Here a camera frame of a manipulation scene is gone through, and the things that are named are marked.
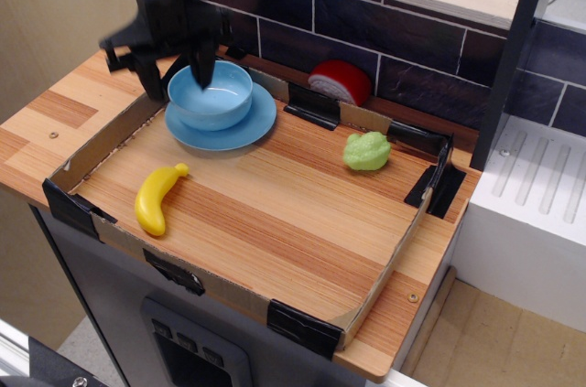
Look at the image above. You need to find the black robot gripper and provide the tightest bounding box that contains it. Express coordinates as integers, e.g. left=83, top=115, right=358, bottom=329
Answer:
left=100, top=0, right=229, bottom=102

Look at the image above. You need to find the light blue bowl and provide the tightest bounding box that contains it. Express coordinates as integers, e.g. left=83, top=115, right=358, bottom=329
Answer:
left=168, top=61, right=253, bottom=132

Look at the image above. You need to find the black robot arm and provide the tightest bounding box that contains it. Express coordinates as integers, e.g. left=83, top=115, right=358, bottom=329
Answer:
left=100, top=0, right=232, bottom=102

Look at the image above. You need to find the cardboard fence with black tape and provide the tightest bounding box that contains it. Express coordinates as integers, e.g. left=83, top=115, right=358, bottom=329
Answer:
left=44, top=56, right=478, bottom=377

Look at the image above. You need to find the light blue plate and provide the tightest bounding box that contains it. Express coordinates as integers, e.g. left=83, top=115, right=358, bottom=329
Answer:
left=165, top=82, right=277, bottom=151

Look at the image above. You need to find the yellow toy banana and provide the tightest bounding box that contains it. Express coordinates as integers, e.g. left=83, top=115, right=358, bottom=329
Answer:
left=134, top=163, right=190, bottom=236

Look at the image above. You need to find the red toy cheese wedge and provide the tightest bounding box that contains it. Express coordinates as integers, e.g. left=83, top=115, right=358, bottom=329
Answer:
left=308, top=59, right=373, bottom=106

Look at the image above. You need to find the green toy lettuce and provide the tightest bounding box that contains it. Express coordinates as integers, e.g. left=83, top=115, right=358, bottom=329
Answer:
left=342, top=132, right=391, bottom=171

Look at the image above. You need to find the grey oven control panel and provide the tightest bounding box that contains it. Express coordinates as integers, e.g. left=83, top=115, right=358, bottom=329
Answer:
left=141, top=298, right=253, bottom=386

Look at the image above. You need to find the white drying rack sink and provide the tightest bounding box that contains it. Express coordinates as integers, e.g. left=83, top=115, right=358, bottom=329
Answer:
left=451, top=116, right=585, bottom=331

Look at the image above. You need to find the dark grey vertical post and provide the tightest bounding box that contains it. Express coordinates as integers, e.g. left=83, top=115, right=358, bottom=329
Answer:
left=470, top=0, right=549, bottom=171

